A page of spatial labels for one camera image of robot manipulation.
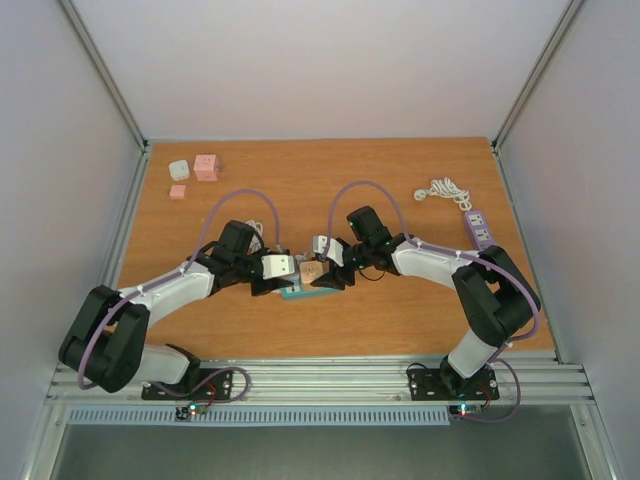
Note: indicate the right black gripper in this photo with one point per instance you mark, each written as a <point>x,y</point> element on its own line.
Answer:
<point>338,278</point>

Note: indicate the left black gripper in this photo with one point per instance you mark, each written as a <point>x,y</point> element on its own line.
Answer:
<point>270,286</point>

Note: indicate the teal power strip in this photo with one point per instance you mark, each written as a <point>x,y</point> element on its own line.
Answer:
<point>294,293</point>

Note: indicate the small pink plug adapter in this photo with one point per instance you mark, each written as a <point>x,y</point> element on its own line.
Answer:
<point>177,192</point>

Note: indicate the large pink cube plug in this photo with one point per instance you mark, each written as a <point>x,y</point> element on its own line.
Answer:
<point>206,167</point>

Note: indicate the white plug adapter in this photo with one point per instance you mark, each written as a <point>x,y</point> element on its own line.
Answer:
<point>179,170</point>

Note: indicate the purple power strip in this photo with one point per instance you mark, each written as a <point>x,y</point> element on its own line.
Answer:
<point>478,230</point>

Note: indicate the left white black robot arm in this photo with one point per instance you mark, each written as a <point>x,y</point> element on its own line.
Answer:
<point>106,344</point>

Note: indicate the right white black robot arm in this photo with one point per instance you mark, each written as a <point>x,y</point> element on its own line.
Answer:
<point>496,299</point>

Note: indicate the wooden cube plug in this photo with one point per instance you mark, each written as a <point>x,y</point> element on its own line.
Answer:
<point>310,271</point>

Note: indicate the left small circuit board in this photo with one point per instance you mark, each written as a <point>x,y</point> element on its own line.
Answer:
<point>190,411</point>

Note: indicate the small circuit board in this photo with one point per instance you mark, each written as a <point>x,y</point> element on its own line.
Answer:
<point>466,409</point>
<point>190,411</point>

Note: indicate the right small circuit board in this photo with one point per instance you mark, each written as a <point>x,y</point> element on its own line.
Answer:
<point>466,409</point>

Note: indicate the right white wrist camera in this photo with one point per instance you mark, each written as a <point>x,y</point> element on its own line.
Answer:
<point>328,248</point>

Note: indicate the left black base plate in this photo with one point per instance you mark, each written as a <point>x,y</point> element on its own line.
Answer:
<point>215,385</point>

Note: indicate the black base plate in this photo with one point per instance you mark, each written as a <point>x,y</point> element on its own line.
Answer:
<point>215,385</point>
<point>425,385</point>

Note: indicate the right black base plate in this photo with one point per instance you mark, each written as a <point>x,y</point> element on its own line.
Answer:
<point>425,385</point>

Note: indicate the aluminium front rail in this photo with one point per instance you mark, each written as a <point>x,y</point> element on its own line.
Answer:
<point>383,381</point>

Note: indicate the blue slotted cable duct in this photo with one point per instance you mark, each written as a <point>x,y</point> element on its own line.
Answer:
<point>260,416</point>

